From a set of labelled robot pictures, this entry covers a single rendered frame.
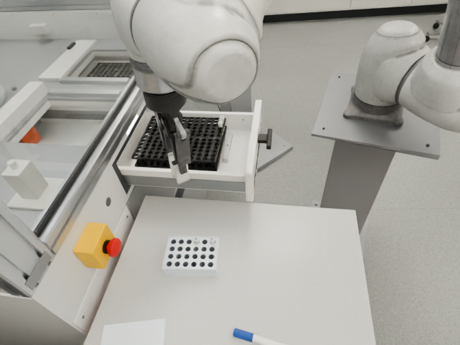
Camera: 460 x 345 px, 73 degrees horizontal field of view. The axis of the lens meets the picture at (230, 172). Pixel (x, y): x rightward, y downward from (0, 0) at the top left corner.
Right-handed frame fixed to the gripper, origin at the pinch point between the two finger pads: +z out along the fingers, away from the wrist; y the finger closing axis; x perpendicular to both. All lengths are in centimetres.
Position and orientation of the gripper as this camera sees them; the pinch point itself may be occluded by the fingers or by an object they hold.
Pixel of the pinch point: (179, 167)
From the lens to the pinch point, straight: 69.9
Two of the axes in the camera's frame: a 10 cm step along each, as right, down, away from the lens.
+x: -8.5, 3.8, -3.6
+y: -5.2, -5.9, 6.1
